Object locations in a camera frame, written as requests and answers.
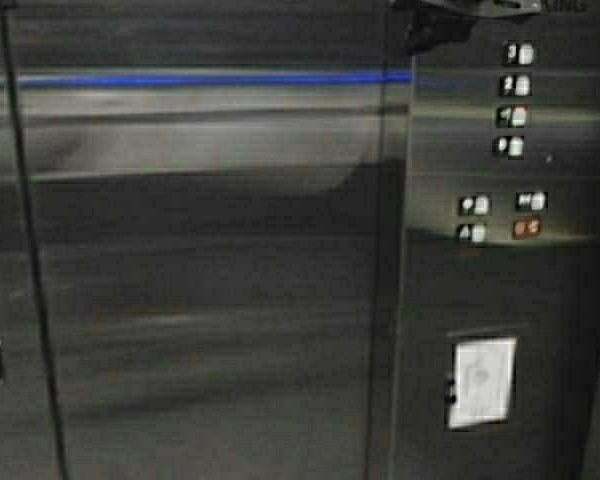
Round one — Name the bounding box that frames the stainless steel elevator door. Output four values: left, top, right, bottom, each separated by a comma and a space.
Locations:
0, 1, 410, 479

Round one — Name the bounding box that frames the alarm bell button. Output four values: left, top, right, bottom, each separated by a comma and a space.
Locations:
455, 223, 488, 245

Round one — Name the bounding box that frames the door open button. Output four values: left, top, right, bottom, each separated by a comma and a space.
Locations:
457, 194, 491, 217

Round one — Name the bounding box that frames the basement floor button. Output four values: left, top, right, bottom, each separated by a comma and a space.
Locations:
492, 136, 525, 159

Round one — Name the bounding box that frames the door close button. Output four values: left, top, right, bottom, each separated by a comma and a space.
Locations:
515, 191, 548, 212

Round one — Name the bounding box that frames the floor one button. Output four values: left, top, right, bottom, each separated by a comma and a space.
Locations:
495, 105, 529, 128

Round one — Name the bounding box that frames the floor two button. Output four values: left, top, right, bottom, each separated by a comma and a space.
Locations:
498, 74, 532, 98

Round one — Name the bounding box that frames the floor three button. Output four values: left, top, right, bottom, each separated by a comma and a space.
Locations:
503, 42, 536, 66

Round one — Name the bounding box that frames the white phone panel door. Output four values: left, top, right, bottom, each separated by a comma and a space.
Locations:
447, 337, 517, 430

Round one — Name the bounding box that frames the red emergency stop switch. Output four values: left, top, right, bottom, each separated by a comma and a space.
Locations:
512, 217, 542, 240

